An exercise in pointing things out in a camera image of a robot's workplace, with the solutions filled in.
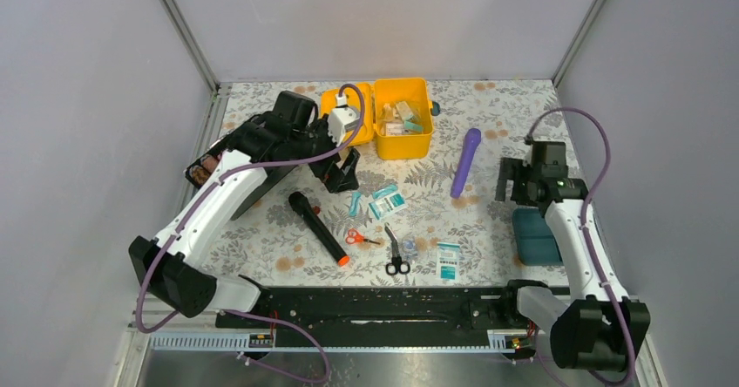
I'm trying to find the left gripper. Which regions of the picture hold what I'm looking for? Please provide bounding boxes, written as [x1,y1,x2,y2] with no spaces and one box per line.
[291,115,360,193]

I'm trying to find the wooden sticks bundle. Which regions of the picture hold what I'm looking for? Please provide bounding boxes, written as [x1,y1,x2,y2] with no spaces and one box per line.
[378,103,396,135]

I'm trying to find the boxed bandage pack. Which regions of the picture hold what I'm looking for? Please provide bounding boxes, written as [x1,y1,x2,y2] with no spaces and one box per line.
[395,101,416,121]

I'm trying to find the white blue medicine packet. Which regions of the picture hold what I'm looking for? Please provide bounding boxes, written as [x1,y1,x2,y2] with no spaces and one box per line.
[383,122,408,137]

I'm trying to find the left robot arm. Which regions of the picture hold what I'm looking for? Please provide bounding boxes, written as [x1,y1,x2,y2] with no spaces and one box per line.
[128,85,367,331]

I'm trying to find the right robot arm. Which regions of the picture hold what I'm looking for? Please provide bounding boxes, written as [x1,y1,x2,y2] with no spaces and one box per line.
[495,141,651,372]

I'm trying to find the yellow plastic kit box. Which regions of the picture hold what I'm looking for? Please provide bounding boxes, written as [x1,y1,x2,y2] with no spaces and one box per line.
[320,78,434,160]

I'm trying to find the small teal wrapped item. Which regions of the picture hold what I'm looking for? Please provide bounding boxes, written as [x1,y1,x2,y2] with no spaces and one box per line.
[349,192,362,217]

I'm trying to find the teal gauze packet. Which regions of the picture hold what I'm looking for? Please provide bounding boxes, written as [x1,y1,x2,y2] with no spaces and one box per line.
[369,184,408,220]

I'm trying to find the purple cylindrical tube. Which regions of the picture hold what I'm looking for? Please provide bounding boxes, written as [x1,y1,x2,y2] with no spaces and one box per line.
[450,128,482,199]

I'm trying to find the black flashlight orange tip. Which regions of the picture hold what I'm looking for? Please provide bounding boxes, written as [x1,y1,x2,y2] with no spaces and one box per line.
[288,191,350,267]

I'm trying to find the teal plastic tray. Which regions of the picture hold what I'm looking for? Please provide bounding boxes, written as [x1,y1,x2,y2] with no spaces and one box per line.
[512,207,563,266]

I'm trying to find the clear bag blue tape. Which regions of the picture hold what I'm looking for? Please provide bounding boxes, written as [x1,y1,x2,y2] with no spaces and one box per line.
[400,236,420,262]

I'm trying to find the black bandage shears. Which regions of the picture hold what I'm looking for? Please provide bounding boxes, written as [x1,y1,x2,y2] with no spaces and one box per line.
[383,223,410,276]

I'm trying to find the teal dressing packet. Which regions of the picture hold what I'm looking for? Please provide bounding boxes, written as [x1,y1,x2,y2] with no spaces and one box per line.
[436,242,461,281]

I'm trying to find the black poker chip case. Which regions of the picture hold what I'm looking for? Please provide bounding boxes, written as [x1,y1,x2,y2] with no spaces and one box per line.
[184,134,295,221]

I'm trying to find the orange handled small scissors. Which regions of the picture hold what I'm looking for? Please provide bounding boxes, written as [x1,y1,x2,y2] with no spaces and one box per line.
[344,228,380,245]

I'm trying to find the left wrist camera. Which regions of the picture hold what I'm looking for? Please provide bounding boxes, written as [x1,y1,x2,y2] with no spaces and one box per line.
[328,105,361,146]

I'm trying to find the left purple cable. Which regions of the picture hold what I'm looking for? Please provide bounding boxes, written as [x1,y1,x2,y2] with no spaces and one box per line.
[135,83,367,385]

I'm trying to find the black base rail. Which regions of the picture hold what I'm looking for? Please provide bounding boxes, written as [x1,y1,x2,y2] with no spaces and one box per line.
[215,287,529,350]

